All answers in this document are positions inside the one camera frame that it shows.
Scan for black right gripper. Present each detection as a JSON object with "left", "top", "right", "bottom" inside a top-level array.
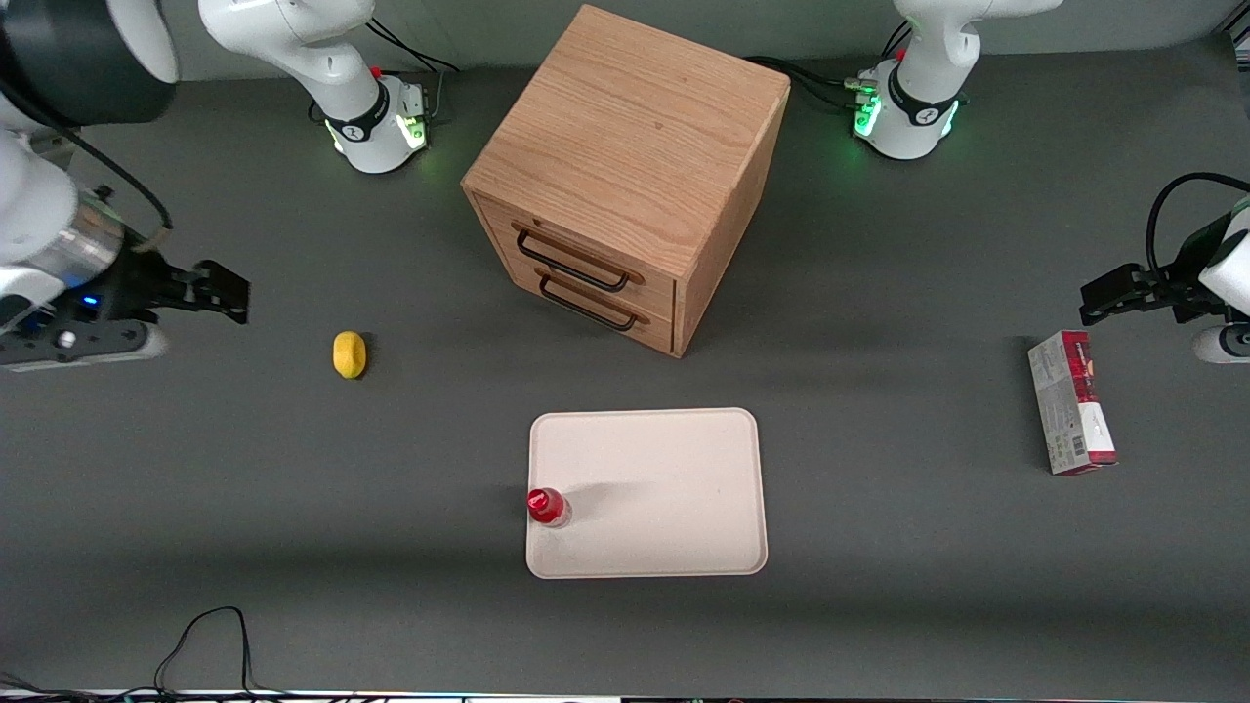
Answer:
[{"left": 0, "top": 252, "right": 251, "bottom": 339}]

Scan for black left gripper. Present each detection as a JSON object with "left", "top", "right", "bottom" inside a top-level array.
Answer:
[{"left": 1079, "top": 215, "right": 1233, "bottom": 326}]

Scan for coke bottle with red cap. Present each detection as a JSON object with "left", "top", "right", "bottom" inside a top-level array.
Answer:
[{"left": 526, "top": 486, "right": 573, "bottom": 529}]

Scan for white rectangular tray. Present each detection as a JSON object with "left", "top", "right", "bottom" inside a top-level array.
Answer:
[{"left": 525, "top": 407, "right": 770, "bottom": 580}]

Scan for red plaid cardboard box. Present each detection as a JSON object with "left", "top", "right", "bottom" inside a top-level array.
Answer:
[{"left": 1027, "top": 329, "right": 1119, "bottom": 476}]

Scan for yellow lemon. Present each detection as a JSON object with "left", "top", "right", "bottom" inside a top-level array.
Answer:
[{"left": 332, "top": 330, "right": 368, "bottom": 380}]

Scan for wooden drawer front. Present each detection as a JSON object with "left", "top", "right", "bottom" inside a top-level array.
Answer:
[
  {"left": 473, "top": 193, "right": 678, "bottom": 315},
  {"left": 498, "top": 244, "right": 677, "bottom": 355}
]

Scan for wooden two-drawer cabinet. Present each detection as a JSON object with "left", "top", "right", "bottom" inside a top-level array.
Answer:
[{"left": 461, "top": 4, "right": 792, "bottom": 359}]

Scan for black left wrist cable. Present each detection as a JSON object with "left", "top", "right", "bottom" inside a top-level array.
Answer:
[{"left": 1146, "top": 173, "right": 1250, "bottom": 286}]

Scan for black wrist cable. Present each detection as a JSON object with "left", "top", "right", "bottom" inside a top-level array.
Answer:
[
  {"left": 0, "top": 78, "right": 175, "bottom": 255},
  {"left": 1146, "top": 173, "right": 1250, "bottom": 286}
]

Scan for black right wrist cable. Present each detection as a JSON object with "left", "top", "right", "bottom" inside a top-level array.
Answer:
[{"left": 0, "top": 78, "right": 175, "bottom": 255}]

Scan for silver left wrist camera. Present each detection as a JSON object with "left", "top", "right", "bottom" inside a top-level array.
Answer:
[{"left": 1193, "top": 325, "right": 1250, "bottom": 364}]

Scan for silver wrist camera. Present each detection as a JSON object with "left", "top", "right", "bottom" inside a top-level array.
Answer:
[
  {"left": 1193, "top": 325, "right": 1250, "bottom": 364},
  {"left": 0, "top": 322, "right": 169, "bottom": 373}
]

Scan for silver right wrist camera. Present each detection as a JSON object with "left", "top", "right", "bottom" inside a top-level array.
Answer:
[{"left": 0, "top": 322, "right": 169, "bottom": 373}]

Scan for black right arm base cables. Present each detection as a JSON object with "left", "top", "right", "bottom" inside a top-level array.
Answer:
[{"left": 366, "top": 18, "right": 460, "bottom": 126}]

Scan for black arm base cables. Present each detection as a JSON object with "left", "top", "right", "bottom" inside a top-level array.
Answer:
[
  {"left": 742, "top": 20, "right": 914, "bottom": 113},
  {"left": 366, "top": 18, "right": 460, "bottom": 126}
]

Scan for black cable on table edge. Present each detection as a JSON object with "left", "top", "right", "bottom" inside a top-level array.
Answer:
[{"left": 0, "top": 605, "right": 392, "bottom": 703}]

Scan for black wire drawer handle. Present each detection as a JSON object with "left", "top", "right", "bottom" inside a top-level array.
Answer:
[
  {"left": 534, "top": 268, "right": 651, "bottom": 334},
  {"left": 513, "top": 222, "right": 646, "bottom": 294}
]

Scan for black left arm base cables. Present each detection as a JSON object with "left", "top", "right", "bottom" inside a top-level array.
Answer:
[{"left": 742, "top": 20, "right": 914, "bottom": 113}]

